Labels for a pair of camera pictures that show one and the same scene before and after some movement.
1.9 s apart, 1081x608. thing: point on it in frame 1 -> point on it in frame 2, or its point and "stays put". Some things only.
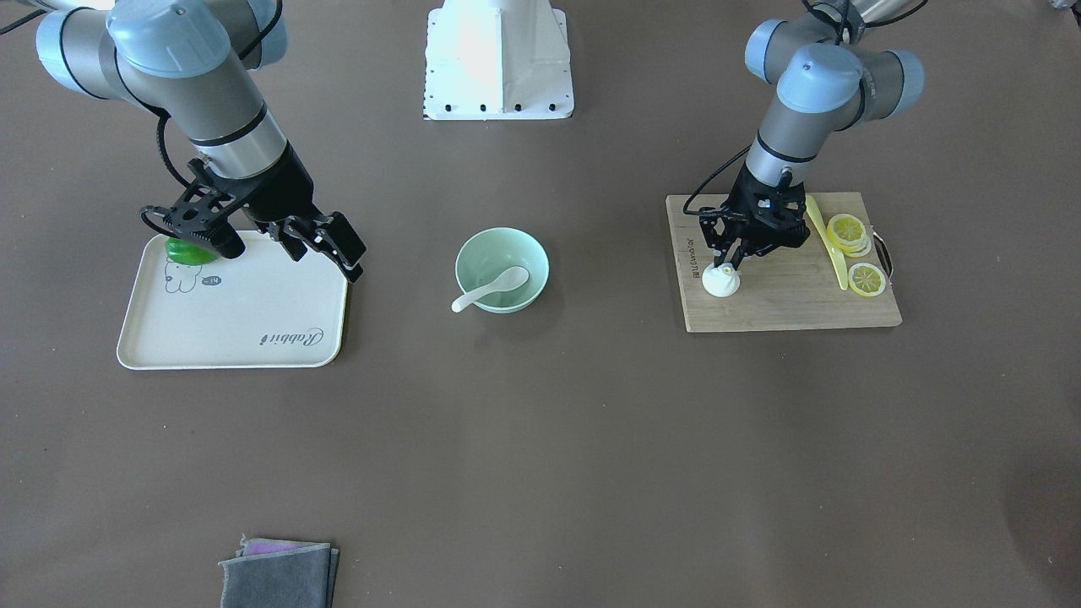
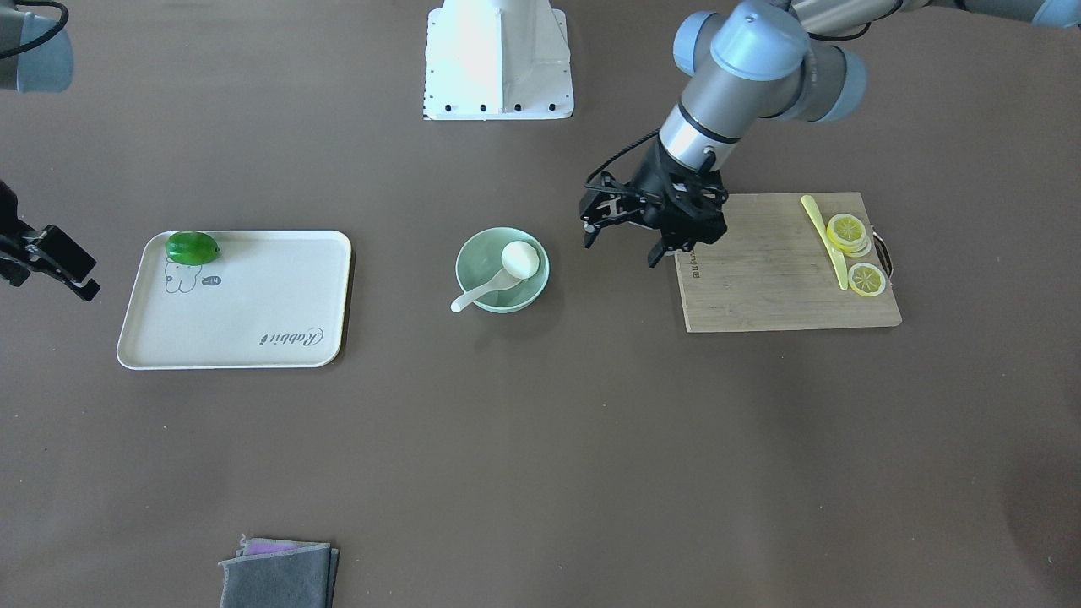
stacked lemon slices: [849, 234] stays put
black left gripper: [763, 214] -> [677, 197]
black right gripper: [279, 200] -> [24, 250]
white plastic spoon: [507, 278] stays put
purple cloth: [252, 545] stays put
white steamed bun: [721, 281] -> [520, 259]
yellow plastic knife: [839, 260] stays put
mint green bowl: [488, 254] stays put
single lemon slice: [866, 279] stays put
